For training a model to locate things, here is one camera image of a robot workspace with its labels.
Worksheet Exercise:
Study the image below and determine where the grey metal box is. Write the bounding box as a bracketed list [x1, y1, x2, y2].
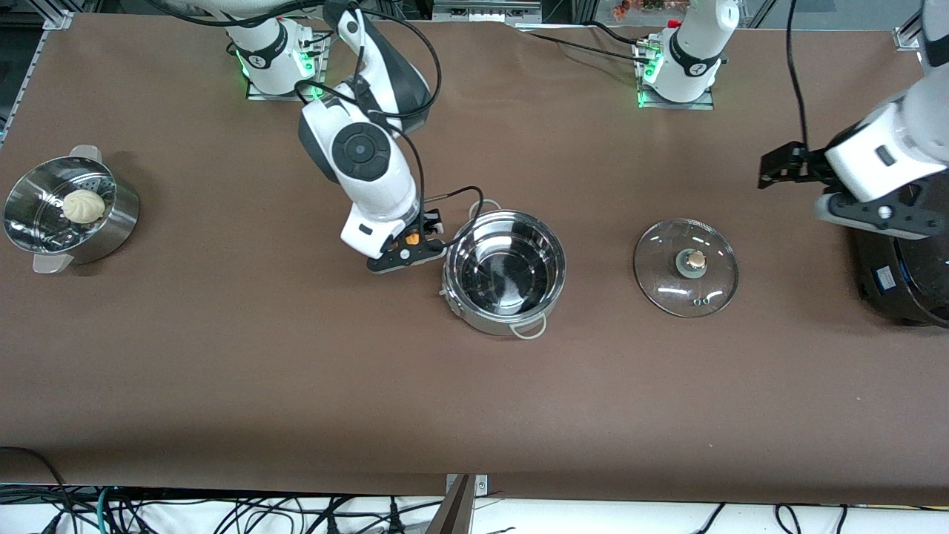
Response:
[432, 0, 543, 24]

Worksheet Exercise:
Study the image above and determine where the black looped floor cable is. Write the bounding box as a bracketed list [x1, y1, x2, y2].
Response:
[0, 445, 79, 534]

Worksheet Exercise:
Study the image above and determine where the green floor cable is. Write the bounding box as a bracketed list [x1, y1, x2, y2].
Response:
[93, 486, 116, 534]

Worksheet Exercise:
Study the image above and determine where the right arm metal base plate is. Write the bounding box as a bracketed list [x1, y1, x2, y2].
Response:
[245, 30, 327, 101]

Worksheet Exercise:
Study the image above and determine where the aluminium frame profile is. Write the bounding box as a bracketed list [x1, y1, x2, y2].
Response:
[893, 0, 927, 51]
[0, 9, 75, 145]

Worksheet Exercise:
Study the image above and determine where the grey slanted post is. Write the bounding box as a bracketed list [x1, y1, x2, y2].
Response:
[425, 475, 475, 534]

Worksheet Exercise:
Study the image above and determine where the steel pot with loop handles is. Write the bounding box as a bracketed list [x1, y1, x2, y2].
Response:
[441, 199, 568, 342]

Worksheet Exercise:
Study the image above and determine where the steel steamer pot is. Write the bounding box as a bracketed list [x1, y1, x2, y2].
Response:
[4, 145, 140, 275]

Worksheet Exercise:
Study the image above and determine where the long black base cable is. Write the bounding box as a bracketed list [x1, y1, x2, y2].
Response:
[519, 28, 653, 66]

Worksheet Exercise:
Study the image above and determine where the glass lid with brass knob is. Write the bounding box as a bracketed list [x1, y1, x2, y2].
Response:
[633, 218, 739, 319]

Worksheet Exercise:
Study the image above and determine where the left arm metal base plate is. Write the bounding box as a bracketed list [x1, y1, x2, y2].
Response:
[636, 41, 716, 111]

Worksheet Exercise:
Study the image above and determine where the white steamed bun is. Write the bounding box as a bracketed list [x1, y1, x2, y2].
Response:
[62, 189, 106, 225]

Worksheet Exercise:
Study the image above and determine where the black round appliance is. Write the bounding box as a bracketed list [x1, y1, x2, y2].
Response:
[851, 174, 949, 329]

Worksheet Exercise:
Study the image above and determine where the short black base cable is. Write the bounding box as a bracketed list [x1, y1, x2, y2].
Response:
[586, 21, 649, 49]

